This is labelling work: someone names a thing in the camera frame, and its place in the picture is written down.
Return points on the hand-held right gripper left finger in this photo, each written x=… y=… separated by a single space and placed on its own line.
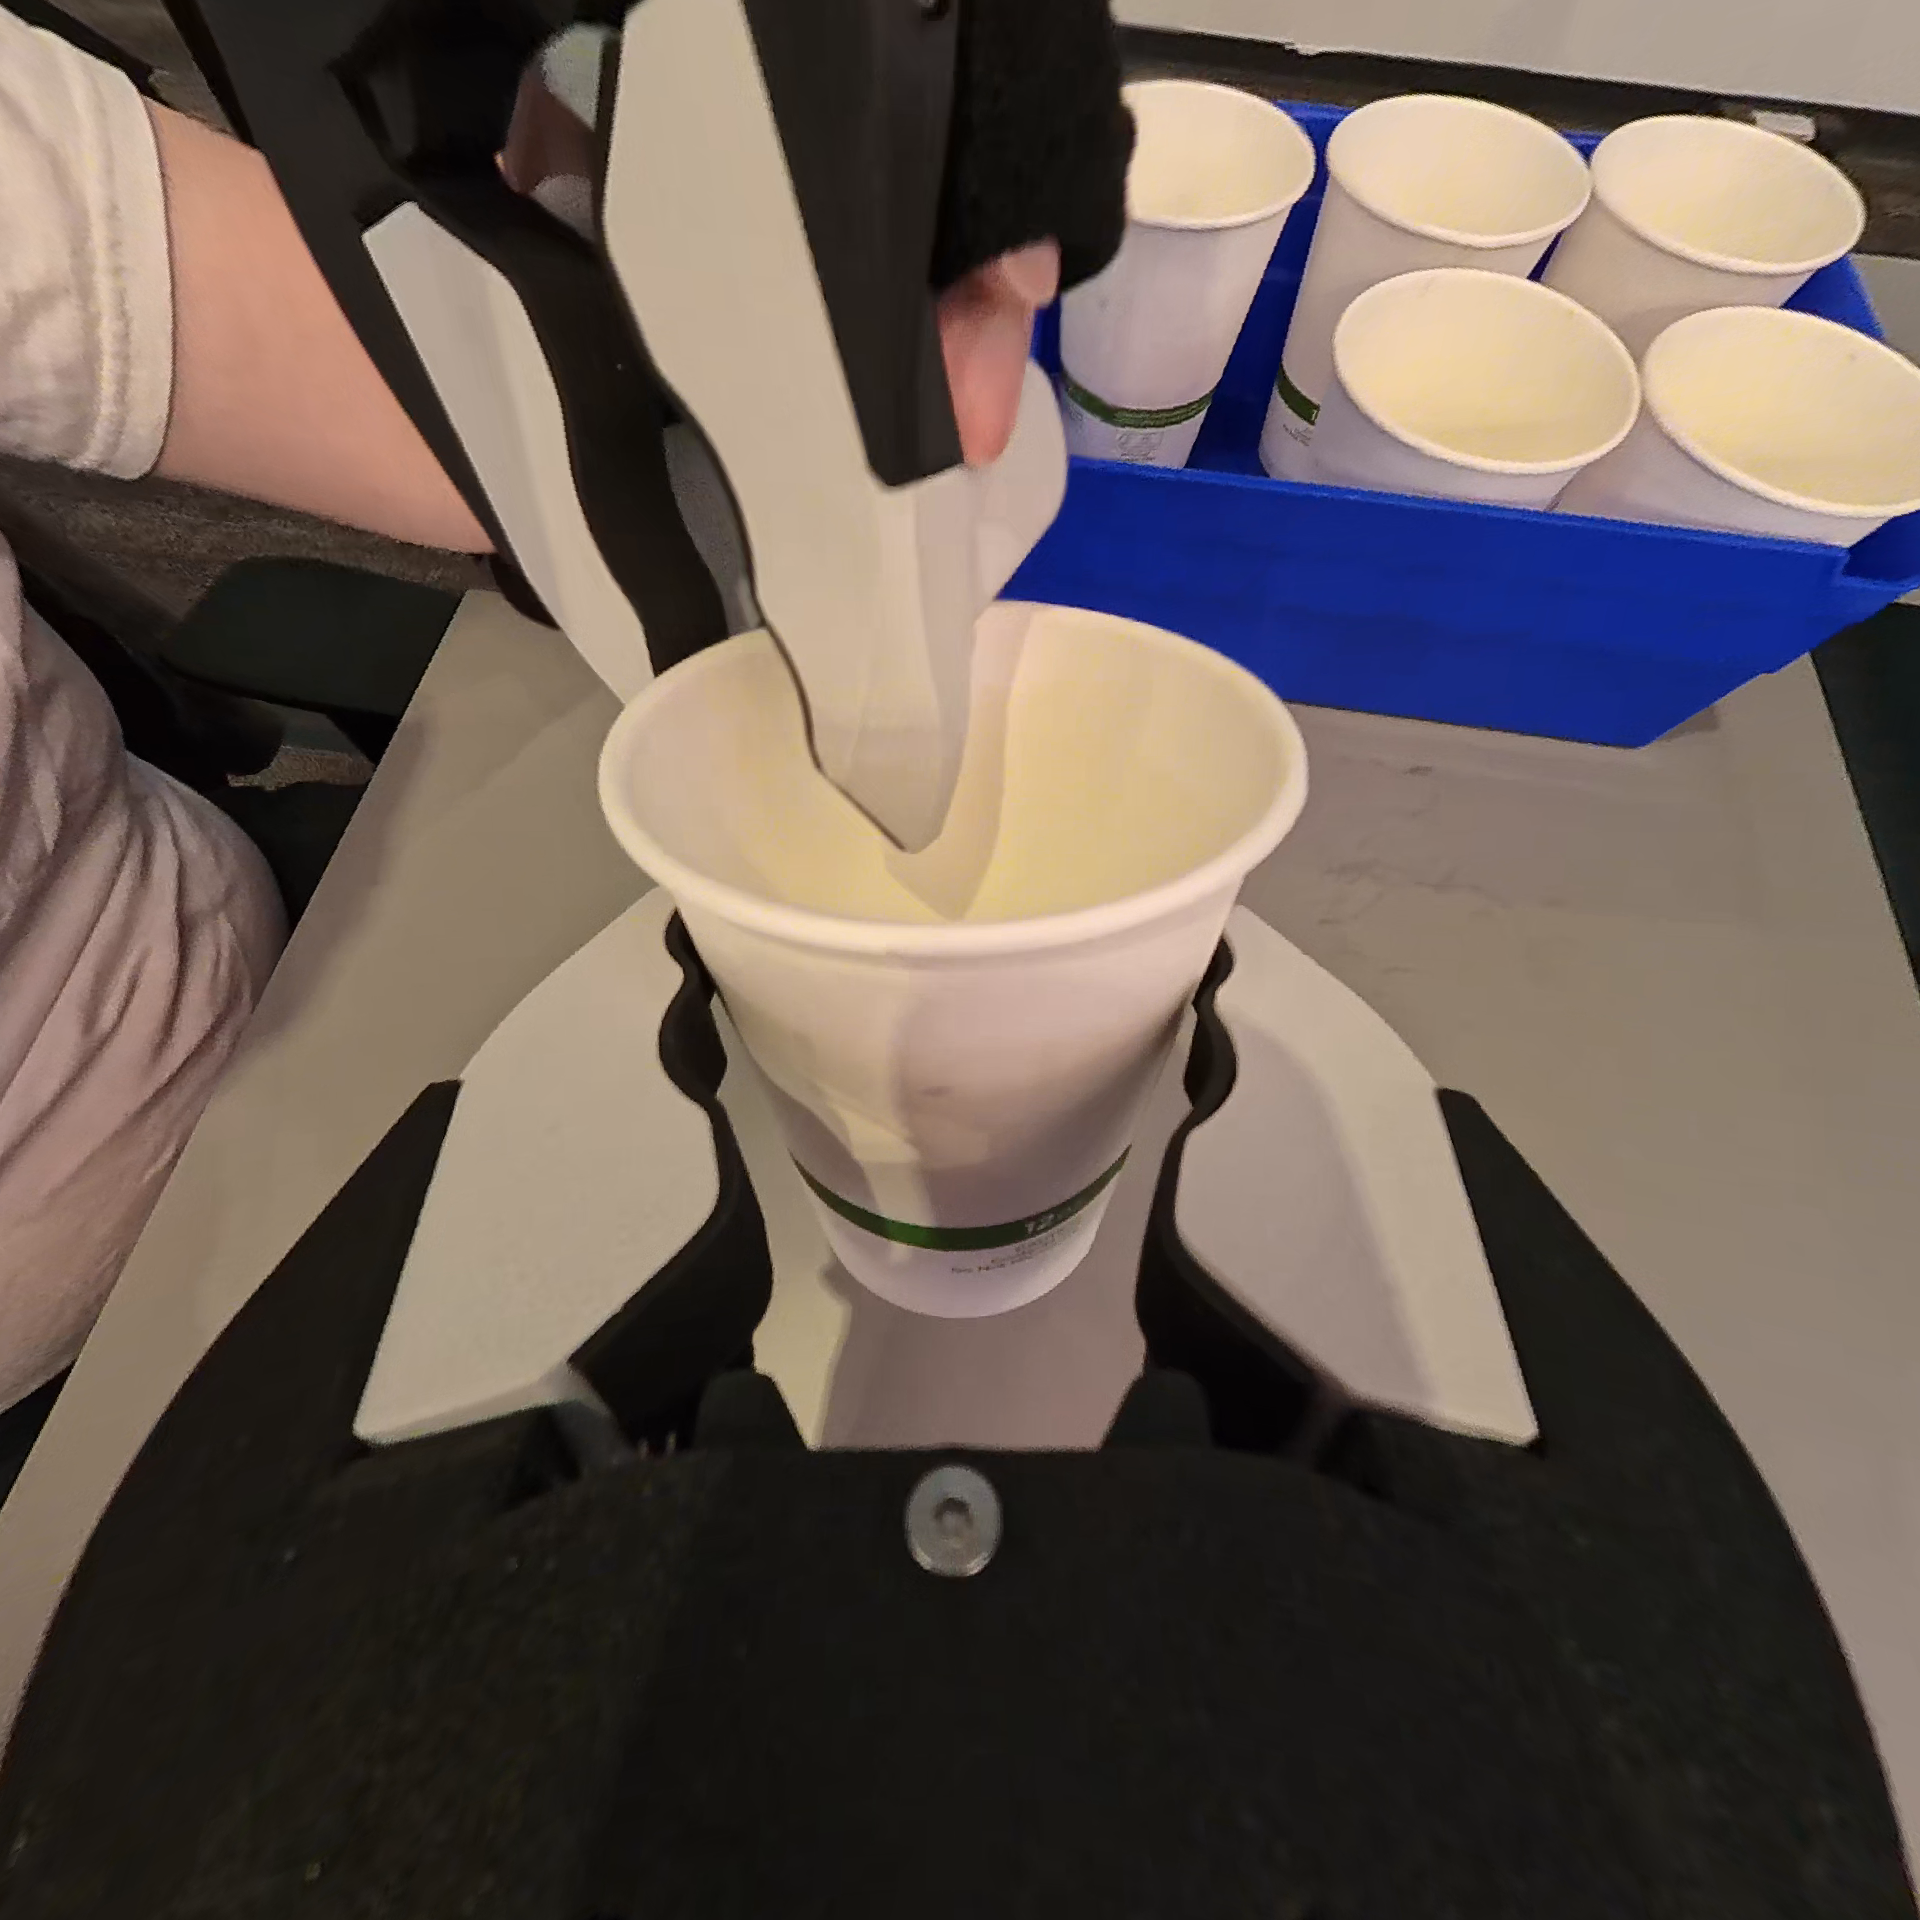
x=527 y=1230

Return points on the black flat mat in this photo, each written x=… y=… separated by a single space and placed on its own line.
x=1874 y=781

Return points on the person's leg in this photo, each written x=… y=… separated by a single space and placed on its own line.
x=106 y=990

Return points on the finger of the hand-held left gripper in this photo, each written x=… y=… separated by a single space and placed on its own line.
x=497 y=362
x=706 y=271

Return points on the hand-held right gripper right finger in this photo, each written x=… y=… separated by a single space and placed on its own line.
x=1364 y=1230

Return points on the blue plastic bin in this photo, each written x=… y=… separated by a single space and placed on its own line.
x=1440 y=615

